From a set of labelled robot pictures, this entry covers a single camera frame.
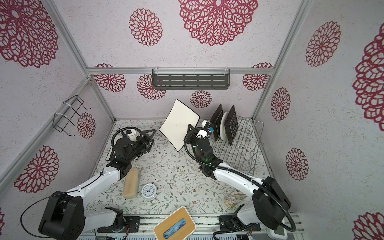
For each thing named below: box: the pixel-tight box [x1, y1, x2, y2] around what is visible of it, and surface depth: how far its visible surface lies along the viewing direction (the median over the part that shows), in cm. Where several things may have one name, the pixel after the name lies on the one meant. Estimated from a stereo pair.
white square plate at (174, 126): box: [159, 98, 200, 152], surface depth 81 cm
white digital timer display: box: [266, 224, 288, 240], surface depth 69 cm
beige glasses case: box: [123, 167, 140, 199], surface depth 83 cm
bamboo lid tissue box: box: [153, 206, 197, 240], surface depth 70 cm
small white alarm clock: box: [141, 183, 157, 201], surface depth 83 cm
